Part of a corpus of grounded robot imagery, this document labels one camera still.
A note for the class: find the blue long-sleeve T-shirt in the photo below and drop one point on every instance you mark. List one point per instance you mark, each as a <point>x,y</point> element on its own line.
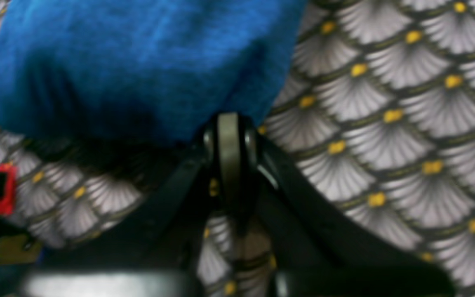
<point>148,70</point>

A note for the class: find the patterned fan-motif tablecloth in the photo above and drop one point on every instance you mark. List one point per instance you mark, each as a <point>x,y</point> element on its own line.
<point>377,112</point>

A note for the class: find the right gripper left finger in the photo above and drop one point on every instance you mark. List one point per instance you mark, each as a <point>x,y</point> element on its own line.
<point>155,250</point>

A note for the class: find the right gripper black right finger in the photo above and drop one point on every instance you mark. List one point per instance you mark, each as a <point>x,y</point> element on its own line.
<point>319,251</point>

